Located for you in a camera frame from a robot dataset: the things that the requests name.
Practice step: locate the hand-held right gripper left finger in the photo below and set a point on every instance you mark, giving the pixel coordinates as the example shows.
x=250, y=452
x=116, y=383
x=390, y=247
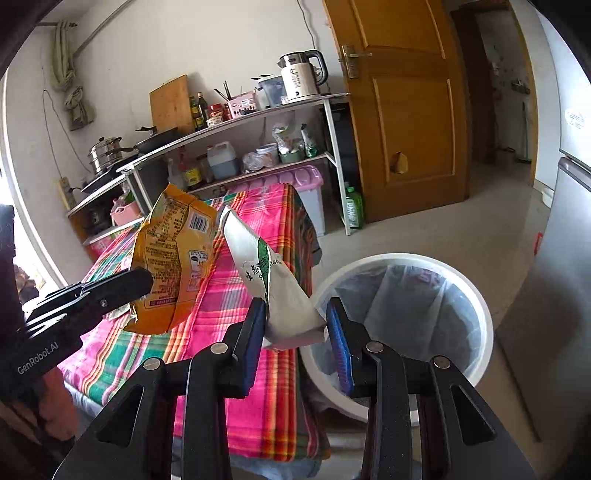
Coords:
x=254, y=344

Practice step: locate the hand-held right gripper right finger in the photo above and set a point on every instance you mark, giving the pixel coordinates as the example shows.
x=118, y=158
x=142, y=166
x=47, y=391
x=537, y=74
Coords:
x=339, y=350

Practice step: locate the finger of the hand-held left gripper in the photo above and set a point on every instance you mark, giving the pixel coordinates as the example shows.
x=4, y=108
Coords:
x=115, y=288

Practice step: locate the white green snack bag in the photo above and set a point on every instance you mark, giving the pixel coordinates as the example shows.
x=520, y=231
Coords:
x=277, y=295

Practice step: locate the orange snack bag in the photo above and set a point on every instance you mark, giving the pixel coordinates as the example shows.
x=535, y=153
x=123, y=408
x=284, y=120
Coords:
x=171, y=249

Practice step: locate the clear plastic bin liner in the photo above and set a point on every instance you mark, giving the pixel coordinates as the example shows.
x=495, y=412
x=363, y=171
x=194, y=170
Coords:
x=415, y=314

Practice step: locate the white round bin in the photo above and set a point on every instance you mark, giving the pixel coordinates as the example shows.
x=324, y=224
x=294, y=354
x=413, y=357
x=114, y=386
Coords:
x=481, y=323

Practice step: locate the person's left hand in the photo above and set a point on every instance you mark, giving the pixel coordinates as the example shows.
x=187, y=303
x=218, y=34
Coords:
x=60, y=401

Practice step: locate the pink plaid cloth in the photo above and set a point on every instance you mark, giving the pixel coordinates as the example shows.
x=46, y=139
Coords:
x=258, y=415

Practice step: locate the pink plastic basket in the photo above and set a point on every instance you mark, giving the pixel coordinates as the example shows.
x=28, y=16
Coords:
x=124, y=214

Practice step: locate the black induction cooker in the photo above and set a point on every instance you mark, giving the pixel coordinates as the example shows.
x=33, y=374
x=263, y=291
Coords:
x=104, y=181

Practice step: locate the clear plastic bottle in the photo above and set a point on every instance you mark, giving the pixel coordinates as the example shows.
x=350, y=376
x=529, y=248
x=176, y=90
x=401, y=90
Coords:
x=174, y=177

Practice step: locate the steel steamer pot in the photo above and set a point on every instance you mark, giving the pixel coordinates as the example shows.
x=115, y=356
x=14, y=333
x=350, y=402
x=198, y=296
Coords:
x=108, y=154

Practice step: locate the yellow label bottle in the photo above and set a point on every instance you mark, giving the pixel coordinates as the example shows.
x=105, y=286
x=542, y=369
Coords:
x=193, y=175

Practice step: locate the green detergent bottle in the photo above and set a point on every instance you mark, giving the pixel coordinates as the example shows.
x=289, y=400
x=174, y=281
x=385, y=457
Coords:
x=353, y=207

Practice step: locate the dark glass jar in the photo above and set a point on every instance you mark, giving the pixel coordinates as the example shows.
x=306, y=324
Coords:
x=206, y=170

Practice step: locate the black wok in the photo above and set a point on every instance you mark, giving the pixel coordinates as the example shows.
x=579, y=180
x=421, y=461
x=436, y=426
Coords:
x=154, y=141

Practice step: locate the white jerrycan with dark liquid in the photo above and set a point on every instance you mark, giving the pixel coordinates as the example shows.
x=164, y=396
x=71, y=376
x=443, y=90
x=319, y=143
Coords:
x=224, y=164

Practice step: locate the pink plastic tray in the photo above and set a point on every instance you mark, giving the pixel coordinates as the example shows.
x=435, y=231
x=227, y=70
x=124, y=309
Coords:
x=300, y=177

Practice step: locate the crumpled clear plastic bag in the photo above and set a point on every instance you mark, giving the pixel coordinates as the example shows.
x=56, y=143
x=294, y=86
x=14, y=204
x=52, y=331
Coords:
x=253, y=162

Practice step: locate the white lidded jar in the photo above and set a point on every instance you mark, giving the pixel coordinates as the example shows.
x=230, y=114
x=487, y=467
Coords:
x=267, y=154

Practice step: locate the wooden cutting board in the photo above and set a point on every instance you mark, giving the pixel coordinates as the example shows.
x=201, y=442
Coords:
x=168, y=106

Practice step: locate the green bowl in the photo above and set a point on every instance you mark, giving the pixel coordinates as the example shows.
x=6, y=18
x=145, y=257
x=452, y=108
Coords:
x=292, y=157

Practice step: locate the small patterned bowl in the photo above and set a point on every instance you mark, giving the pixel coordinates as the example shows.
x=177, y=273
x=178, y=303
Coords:
x=214, y=122

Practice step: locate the red lidded jar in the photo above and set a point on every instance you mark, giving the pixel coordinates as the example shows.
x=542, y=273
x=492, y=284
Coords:
x=217, y=111

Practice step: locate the clear bag of packets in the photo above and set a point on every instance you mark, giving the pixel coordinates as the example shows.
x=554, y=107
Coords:
x=282, y=138

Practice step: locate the green white packet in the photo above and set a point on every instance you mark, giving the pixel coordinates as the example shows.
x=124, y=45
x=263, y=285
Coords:
x=309, y=143

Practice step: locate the hanging cloth bundle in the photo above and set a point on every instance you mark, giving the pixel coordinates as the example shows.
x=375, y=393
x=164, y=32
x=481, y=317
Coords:
x=69, y=78

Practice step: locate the pink utensil holder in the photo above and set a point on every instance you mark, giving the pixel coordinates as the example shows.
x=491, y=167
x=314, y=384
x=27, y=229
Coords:
x=241, y=107

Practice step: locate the chopsticks bundle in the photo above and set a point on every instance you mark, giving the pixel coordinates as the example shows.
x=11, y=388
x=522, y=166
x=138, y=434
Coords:
x=226, y=91

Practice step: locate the silver refrigerator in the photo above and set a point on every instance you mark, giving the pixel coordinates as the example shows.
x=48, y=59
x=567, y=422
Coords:
x=554, y=277

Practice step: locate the white metal shelf rack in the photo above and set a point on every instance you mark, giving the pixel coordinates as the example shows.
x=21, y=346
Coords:
x=295, y=105

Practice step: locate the wooden door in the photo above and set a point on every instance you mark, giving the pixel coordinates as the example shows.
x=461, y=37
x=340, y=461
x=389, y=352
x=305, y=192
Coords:
x=406, y=115

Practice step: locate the clear plastic food container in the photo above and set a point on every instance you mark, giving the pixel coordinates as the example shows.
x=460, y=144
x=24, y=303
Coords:
x=270, y=92

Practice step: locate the white basin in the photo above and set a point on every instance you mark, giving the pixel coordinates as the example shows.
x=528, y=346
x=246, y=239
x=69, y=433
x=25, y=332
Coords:
x=547, y=198

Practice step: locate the white electric kettle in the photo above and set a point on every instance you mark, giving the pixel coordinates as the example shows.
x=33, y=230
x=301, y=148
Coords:
x=300, y=81

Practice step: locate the wall power strip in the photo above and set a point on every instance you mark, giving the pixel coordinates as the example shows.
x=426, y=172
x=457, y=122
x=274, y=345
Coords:
x=68, y=191

